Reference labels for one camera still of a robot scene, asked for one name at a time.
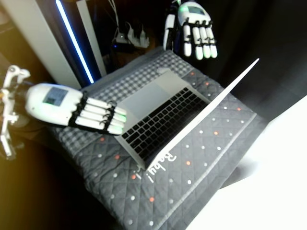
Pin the grey quilt with dots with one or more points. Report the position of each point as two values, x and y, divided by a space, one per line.
204 155

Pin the white power adapter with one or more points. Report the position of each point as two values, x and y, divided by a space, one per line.
120 37

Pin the blue light strip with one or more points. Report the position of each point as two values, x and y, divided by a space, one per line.
74 43

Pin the silver laptop with black keyboard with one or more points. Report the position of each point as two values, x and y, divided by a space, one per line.
148 100

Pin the white robot body column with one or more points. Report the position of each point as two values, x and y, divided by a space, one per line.
36 31

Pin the white power strip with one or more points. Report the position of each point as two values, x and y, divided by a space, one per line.
139 37

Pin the black box with blue light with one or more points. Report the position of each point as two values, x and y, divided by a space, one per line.
122 46

